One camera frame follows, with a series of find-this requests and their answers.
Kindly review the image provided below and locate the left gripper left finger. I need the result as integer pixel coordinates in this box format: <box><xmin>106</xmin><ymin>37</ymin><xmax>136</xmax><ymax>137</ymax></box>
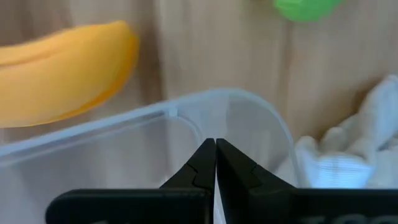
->
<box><xmin>45</xmin><ymin>138</ymin><xmax>216</xmax><ymax>224</ymax></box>

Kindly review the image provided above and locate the bright green toy melon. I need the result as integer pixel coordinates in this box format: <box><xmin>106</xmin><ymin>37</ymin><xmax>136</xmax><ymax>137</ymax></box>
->
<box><xmin>272</xmin><ymin>0</ymin><xmax>343</xmax><ymax>23</ymax></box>

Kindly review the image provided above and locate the clear plastic tupperware container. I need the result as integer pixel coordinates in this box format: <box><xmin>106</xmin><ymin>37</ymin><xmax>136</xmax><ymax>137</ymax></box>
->
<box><xmin>0</xmin><ymin>88</ymin><xmax>301</xmax><ymax>224</ymax></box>

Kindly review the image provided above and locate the white checked cloth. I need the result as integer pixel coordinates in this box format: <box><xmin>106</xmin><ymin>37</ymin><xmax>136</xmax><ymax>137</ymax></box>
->
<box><xmin>275</xmin><ymin>73</ymin><xmax>398</xmax><ymax>190</ymax></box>

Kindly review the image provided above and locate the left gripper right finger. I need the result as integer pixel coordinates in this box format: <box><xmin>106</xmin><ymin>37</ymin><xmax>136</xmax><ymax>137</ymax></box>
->
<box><xmin>216</xmin><ymin>138</ymin><xmax>398</xmax><ymax>224</ymax></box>

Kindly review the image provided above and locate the yellow toy banana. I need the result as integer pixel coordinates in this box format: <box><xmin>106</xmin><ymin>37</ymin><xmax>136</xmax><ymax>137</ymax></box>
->
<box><xmin>0</xmin><ymin>20</ymin><xmax>140</xmax><ymax>129</ymax></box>

